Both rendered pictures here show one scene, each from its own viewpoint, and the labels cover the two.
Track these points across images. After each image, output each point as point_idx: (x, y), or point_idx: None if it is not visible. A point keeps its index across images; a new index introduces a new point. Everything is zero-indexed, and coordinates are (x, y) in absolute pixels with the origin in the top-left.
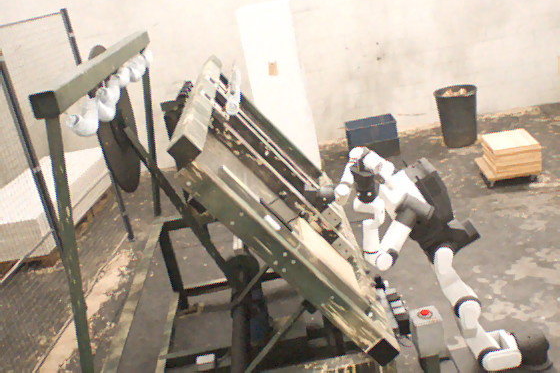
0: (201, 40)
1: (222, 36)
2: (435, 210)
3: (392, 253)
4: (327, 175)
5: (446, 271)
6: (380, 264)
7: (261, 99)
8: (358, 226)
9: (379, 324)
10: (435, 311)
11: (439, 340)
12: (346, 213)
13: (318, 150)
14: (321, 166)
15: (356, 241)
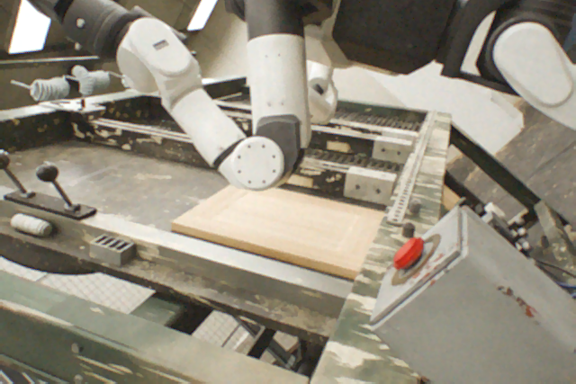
0: (354, 89)
1: (366, 74)
2: None
3: (268, 128)
4: (530, 120)
5: (564, 85)
6: (245, 176)
7: (407, 95)
8: (574, 148)
9: (322, 359)
10: (452, 226)
11: (535, 353)
12: (556, 144)
13: (510, 104)
14: (523, 117)
15: (575, 167)
